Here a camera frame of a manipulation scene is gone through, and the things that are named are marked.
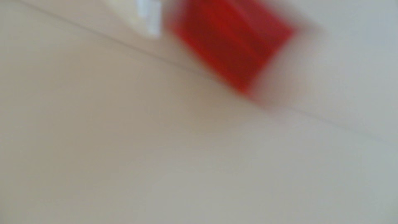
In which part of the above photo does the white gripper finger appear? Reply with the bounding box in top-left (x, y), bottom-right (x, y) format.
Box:
top-left (106, 0), bottom-right (163, 38)

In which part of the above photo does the red block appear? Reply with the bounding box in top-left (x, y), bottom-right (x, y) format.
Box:
top-left (166, 0), bottom-right (296, 94)

